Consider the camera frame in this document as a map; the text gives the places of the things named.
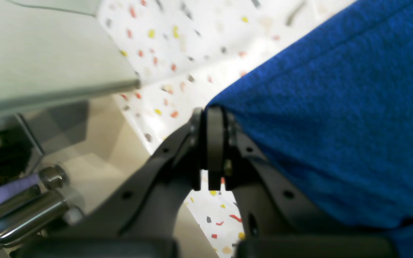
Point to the chrome cylinder fixture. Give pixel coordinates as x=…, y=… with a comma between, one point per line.
x=21, y=221

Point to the blue t-shirt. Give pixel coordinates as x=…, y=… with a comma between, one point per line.
x=334, y=113

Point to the terrazzo patterned tablecloth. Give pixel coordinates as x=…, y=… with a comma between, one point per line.
x=185, y=52

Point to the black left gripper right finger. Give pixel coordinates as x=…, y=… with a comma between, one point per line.
x=279, y=220

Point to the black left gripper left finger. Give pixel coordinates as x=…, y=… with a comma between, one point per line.
x=137, y=220

